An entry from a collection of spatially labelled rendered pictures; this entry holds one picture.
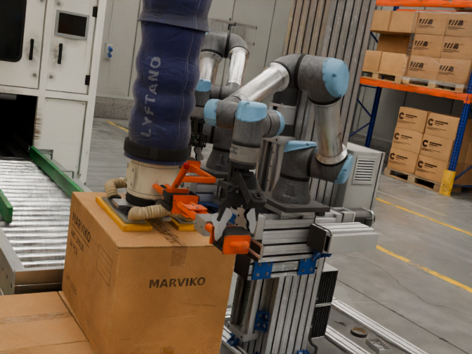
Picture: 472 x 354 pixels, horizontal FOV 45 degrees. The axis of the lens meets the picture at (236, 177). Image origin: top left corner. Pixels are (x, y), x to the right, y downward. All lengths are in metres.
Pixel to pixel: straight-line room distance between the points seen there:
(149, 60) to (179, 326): 0.86
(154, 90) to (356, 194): 1.12
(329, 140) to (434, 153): 7.95
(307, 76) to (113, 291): 0.88
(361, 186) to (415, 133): 7.59
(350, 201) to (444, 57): 7.50
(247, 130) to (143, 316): 0.72
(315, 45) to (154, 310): 1.23
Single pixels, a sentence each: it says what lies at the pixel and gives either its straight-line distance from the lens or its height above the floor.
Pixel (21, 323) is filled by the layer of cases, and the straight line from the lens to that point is 2.14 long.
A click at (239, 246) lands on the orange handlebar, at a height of 1.07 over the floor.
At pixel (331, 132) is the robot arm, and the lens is 1.99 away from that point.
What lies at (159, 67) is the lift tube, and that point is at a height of 1.46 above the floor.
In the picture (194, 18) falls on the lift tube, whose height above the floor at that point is 1.63.
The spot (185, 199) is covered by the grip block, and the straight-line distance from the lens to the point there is 1.77.
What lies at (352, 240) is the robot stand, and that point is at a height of 0.93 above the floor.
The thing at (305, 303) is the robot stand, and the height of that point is 0.51.
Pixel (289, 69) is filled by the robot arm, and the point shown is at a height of 1.52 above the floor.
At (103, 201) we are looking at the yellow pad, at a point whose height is 0.96.
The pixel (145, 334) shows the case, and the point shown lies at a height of 0.65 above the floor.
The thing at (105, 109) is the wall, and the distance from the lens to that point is 11.75.
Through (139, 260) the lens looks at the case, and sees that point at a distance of 1.76.
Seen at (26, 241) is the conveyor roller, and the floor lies 0.55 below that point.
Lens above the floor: 1.52
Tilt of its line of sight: 11 degrees down
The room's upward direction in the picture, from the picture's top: 9 degrees clockwise
